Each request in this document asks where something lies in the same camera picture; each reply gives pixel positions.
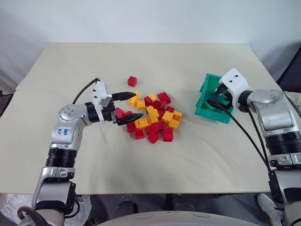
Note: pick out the white sneaker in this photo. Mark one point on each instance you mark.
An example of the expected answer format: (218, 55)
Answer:
(266, 206)

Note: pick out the grey robot torso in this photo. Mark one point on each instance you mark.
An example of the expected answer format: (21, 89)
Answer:
(164, 220)

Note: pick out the white crinkled plastic sheet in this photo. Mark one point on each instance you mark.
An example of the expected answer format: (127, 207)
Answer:
(10, 203)

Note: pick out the orange yellow toy block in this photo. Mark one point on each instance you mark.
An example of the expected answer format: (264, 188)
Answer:
(177, 115)

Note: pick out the long yellow toy block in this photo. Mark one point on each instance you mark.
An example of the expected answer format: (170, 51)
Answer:
(143, 123)

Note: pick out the dark green block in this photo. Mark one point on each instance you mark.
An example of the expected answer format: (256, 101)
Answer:
(208, 106)

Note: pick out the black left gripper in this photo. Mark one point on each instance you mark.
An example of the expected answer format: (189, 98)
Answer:
(108, 113)

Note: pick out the teal plastic bin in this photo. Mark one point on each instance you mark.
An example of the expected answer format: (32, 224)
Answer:
(207, 113)

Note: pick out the beige table cover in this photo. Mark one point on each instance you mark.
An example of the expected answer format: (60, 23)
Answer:
(150, 164)

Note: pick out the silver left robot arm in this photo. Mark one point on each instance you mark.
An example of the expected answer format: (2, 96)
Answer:
(68, 134)

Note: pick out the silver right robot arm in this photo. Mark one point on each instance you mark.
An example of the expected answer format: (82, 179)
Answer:
(275, 113)

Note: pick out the red toy block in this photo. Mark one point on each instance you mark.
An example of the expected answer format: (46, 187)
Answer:
(139, 134)
(163, 105)
(164, 96)
(148, 100)
(129, 113)
(120, 112)
(168, 135)
(132, 81)
(161, 114)
(156, 104)
(153, 138)
(170, 109)
(130, 127)
(155, 128)

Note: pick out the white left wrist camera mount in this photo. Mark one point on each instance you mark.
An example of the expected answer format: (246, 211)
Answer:
(100, 93)

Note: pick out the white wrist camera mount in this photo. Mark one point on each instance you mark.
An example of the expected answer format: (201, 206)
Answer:
(234, 82)
(100, 93)

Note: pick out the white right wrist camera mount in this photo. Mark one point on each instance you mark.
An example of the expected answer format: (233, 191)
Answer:
(234, 82)

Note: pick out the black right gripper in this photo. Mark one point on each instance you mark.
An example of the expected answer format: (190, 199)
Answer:
(223, 90)

